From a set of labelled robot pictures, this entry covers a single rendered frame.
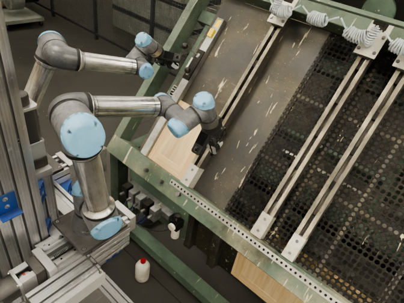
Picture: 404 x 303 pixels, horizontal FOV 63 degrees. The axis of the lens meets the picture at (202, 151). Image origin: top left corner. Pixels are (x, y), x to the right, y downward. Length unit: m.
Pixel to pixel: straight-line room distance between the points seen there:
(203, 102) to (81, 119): 0.44
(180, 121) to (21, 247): 0.85
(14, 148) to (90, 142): 0.36
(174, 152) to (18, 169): 0.96
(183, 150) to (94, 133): 1.06
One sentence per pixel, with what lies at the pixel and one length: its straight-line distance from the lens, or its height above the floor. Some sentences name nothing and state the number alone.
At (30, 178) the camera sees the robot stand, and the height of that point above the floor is 1.29.
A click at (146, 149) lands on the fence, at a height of 0.94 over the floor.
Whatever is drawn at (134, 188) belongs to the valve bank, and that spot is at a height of 0.76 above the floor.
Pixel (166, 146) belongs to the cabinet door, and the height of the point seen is 0.98.
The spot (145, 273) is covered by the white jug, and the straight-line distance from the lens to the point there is 2.47.
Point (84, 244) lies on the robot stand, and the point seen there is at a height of 1.04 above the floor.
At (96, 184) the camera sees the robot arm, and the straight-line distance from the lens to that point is 1.13.
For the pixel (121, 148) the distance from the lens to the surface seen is 2.20.
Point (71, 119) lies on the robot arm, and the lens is 0.98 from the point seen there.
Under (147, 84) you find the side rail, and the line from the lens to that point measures 2.21.
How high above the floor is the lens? 2.19
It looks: 36 degrees down
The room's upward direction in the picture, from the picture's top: 10 degrees clockwise
